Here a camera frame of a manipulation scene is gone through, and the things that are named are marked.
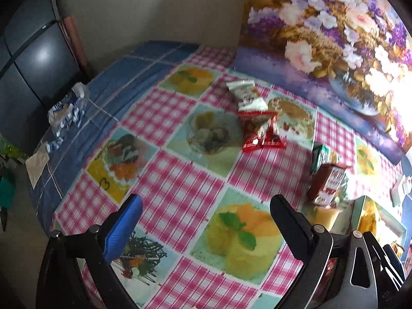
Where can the red snack packet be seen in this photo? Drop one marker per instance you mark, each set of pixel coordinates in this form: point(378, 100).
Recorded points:
point(257, 120)
point(264, 141)

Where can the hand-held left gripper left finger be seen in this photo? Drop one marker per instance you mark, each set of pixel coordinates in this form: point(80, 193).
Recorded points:
point(124, 228)

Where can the green plastic item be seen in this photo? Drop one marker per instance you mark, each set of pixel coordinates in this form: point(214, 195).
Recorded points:
point(8, 149)

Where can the green white cookie packet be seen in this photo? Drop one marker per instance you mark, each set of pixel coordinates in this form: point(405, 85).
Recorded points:
point(319, 157)

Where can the white paper slip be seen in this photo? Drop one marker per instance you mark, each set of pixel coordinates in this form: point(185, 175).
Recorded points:
point(37, 167)

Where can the yellow jelly cup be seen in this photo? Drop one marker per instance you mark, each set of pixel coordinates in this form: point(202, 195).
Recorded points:
point(328, 217)

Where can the white snack packet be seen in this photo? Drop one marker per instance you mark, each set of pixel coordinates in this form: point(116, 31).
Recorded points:
point(246, 95)

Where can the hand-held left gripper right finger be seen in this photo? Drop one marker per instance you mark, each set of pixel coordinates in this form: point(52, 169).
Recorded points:
point(291, 225)

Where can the teal plastic item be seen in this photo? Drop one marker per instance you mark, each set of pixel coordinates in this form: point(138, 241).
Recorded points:
point(6, 190)

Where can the grey refrigerator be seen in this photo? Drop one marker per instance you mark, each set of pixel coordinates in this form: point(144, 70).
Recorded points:
point(35, 54)

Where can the floral painting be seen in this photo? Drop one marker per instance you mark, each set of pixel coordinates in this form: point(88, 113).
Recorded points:
point(322, 38)

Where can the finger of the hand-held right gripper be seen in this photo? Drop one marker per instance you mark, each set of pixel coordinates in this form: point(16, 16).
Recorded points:
point(375, 247)
point(392, 257)

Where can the red drink carton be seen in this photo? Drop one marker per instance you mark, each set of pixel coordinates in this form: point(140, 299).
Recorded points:
point(328, 183)

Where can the teal rimmed white box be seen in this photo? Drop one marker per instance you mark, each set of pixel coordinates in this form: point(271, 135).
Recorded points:
point(355, 212)

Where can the pink checkered tablecloth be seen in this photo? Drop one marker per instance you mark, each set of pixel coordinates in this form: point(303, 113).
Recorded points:
point(180, 180)

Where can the brown wooden board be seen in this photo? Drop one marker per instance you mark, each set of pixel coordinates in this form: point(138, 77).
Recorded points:
point(77, 45)

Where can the crumpled plastic bottle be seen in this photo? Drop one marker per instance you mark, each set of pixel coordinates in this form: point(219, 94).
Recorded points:
point(69, 106)

